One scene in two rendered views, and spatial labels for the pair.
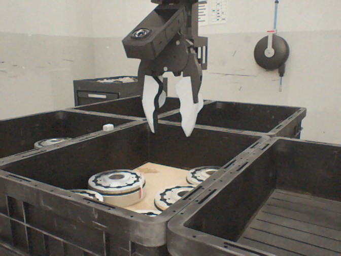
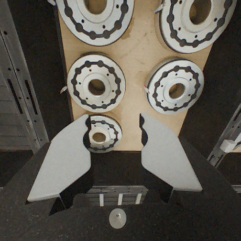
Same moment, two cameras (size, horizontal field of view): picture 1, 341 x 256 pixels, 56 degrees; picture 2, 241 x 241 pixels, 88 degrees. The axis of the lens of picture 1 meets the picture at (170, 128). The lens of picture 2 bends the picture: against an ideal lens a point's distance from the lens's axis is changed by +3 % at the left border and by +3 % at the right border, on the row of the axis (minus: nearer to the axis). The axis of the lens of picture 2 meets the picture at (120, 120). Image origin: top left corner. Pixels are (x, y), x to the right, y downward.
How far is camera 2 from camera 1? 0.44 m
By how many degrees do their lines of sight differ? 49
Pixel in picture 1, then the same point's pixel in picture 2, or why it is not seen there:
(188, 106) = (67, 135)
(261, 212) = not seen: hidden behind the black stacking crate
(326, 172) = (17, 165)
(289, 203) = not seen: hidden behind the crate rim
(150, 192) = (144, 104)
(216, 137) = (110, 179)
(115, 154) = (199, 127)
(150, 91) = (162, 149)
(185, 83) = (54, 176)
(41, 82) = not seen: outside the picture
